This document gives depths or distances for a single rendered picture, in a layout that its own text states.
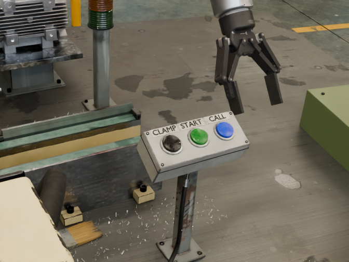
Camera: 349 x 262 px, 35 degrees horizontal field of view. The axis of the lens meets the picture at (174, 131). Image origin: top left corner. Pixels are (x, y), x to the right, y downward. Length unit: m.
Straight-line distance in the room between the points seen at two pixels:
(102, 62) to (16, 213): 1.08
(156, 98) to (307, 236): 0.62
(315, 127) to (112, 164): 0.57
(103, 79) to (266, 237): 0.60
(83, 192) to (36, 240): 0.78
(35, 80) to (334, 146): 0.82
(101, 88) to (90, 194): 0.40
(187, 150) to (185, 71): 0.85
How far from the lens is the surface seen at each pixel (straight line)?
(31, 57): 1.50
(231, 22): 1.21
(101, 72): 1.43
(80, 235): 1.08
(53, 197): 0.42
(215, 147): 0.89
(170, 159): 0.85
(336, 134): 1.38
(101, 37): 1.39
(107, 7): 1.35
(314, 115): 1.44
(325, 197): 1.27
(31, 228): 0.34
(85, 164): 1.07
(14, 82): 1.58
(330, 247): 1.14
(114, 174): 1.12
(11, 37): 1.47
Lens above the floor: 1.54
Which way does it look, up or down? 32 degrees down
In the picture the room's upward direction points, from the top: 4 degrees clockwise
